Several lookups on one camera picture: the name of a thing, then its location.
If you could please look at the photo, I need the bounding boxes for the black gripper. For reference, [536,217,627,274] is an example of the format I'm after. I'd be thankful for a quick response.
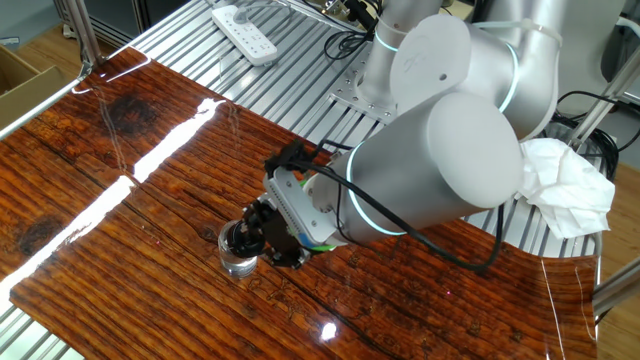
[242,199,312,271]

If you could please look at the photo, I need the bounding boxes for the black knobbed jar lid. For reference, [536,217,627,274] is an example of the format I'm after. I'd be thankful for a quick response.
[227,219,266,259]

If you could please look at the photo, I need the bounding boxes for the clear glass jar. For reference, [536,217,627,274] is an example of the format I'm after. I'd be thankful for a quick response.
[217,222,260,279]

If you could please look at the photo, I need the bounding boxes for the wood grain table mat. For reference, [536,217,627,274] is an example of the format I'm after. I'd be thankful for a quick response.
[0,46,600,360]

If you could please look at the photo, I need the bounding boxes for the white power strip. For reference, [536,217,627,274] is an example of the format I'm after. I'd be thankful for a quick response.
[210,4,279,68]

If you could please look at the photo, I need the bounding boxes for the brown cardboard box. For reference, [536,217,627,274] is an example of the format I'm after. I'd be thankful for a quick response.
[0,43,69,129]

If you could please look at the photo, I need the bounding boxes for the crumpled white cloth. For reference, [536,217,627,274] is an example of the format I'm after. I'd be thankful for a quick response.
[517,137,617,240]

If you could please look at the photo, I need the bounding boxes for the grey office chair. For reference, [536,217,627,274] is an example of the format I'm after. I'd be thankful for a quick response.
[552,0,626,116]

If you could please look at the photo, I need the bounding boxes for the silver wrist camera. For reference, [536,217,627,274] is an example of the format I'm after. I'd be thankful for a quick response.
[262,167,346,249]

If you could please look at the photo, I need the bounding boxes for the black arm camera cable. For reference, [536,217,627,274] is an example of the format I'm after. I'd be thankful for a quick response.
[263,138,506,274]

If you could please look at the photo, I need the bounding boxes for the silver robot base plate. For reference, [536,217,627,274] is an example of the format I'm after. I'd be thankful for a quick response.
[327,64,401,124]

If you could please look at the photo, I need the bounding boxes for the black coiled cable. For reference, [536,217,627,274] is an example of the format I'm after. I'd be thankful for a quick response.
[299,0,386,62]

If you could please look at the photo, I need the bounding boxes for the aluminium frame rail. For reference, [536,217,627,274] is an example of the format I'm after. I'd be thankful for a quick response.
[0,60,95,141]

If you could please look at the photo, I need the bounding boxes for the aluminium frame post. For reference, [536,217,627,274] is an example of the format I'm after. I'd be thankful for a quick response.
[592,257,640,317]
[62,0,106,69]
[567,54,640,151]

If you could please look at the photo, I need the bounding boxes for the black cable bundle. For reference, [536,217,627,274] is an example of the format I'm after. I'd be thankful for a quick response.
[542,89,640,181]

